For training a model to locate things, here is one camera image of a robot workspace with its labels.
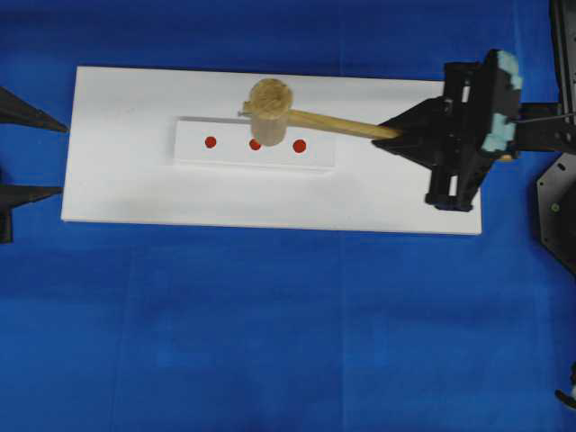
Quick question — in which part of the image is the black clamp at lower right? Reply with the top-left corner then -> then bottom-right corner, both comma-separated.
554,363 -> 576,410

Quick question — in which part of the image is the wooden mallet hammer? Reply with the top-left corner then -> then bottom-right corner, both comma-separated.
239,78 -> 402,147

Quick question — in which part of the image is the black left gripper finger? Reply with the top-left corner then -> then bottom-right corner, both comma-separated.
1,184 -> 63,212
0,87 -> 68,133

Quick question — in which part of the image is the small white raised block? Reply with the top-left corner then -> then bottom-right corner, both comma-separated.
174,120 -> 337,172

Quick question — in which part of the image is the black block at left edge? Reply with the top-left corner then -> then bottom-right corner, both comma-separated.
0,209 -> 13,244

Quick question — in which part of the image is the large white foam board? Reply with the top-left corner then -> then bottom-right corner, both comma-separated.
61,67 -> 482,235

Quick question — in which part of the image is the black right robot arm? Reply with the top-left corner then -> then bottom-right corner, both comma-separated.
373,49 -> 575,212

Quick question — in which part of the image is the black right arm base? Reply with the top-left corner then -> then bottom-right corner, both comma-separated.
537,1 -> 575,273

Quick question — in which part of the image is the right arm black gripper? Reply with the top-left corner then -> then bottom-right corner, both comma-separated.
372,49 -> 518,212

